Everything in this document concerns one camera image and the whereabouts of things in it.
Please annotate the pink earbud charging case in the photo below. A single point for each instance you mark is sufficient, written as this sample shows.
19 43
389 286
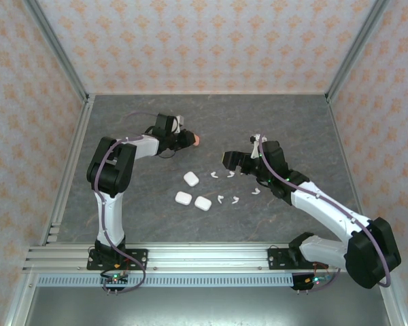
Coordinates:
198 140

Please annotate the white earbud charging case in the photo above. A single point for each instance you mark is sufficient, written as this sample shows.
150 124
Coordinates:
191 179
183 198
203 203

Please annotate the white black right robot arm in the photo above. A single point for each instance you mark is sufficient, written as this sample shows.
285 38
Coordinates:
326 203

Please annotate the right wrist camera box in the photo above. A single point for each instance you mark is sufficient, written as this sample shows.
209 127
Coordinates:
256 146

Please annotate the grey metal sheet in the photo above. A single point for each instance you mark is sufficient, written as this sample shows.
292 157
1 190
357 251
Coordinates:
204 305

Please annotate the aluminium frame post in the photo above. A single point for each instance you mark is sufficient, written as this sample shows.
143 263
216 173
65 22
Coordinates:
359 44
392 309
18 302
54 44

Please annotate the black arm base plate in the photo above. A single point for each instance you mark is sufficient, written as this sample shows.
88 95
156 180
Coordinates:
275 258
137 258

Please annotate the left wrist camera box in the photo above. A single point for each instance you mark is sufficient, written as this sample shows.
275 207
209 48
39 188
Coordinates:
178 124

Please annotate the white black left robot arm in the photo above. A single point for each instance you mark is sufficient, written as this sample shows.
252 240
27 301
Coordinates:
109 217

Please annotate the aluminium side rail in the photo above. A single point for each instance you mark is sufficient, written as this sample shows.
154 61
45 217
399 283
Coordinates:
71 163
340 136

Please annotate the small circuit board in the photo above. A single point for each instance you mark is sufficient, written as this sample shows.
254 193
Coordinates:
115 279
313 280

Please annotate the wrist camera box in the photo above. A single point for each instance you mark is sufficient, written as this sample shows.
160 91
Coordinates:
256 146
178 124

